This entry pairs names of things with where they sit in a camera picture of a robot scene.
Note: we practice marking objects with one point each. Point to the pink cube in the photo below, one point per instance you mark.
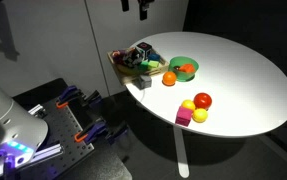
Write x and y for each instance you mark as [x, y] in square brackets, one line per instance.
[183, 116]

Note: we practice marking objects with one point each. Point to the blue block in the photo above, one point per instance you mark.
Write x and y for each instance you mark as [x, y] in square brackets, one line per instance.
[154, 57]

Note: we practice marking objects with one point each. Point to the yellow banana toy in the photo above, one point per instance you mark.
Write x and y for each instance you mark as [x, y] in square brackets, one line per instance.
[128, 71]

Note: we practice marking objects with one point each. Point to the red tomato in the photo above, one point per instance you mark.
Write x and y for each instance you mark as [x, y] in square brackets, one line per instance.
[203, 100]

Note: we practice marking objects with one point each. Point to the orange ball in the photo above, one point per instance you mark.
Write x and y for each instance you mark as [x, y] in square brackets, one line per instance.
[169, 78]

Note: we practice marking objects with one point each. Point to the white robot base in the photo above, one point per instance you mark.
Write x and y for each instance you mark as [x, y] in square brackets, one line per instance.
[21, 134]

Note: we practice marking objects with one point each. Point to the purple toy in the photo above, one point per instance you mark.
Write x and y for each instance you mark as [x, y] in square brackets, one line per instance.
[118, 56]

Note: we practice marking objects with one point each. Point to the wooden tray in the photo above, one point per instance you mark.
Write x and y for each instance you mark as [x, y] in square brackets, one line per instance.
[125, 79]

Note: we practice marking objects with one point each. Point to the purple clamp lower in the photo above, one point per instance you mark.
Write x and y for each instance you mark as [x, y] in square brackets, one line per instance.
[100, 128]

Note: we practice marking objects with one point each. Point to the green block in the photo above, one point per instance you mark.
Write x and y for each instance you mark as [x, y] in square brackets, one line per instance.
[148, 65]

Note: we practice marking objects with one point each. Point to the purple clamp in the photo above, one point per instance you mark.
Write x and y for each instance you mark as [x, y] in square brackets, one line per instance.
[100, 128]
[72, 93]

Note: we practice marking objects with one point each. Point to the purple clamp upper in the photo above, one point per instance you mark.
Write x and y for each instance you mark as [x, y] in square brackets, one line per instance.
[72, 93]

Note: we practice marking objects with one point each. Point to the black and white ball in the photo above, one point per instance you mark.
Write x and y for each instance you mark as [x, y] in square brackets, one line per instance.
[133, 59]

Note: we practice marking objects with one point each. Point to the yellow ball front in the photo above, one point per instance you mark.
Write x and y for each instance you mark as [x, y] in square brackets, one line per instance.
[200, 115]

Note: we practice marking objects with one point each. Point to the green plastic bowl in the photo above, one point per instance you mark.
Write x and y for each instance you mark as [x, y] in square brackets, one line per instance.
[178, 61]

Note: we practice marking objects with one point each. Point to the white table leg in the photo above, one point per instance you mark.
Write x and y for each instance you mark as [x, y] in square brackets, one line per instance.
[182, 161]

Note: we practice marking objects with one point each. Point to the black cube with red symbol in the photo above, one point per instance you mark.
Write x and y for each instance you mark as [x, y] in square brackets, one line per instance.
[144, 49]

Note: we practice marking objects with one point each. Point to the perforated metal breadboard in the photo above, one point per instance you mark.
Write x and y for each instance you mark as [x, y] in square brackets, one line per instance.
[63, 126]

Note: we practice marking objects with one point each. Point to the small grey cube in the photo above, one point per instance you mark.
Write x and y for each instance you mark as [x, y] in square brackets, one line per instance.
[144, 81]

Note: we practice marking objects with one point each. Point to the yellow ball near cube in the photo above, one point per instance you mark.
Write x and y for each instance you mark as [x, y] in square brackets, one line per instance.
[189, 104]

